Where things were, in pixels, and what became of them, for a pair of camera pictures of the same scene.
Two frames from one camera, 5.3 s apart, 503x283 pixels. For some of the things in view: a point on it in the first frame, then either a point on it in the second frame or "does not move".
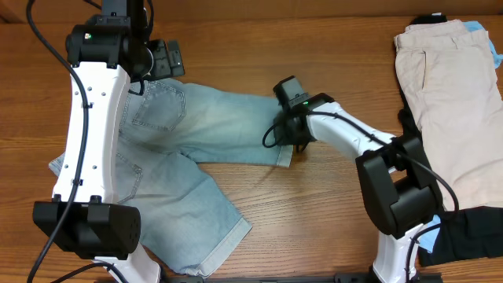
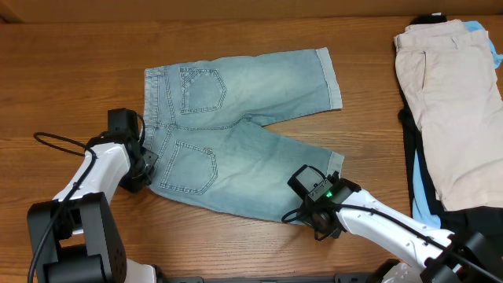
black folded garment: [476, 233] does not move
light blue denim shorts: [188, 226] -> [201, 123]
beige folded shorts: [450, 78] does not move
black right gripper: [283, 139] -> [335, 230]
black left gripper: [163, 67] -> [135, 184]
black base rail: [320, 278] does not move
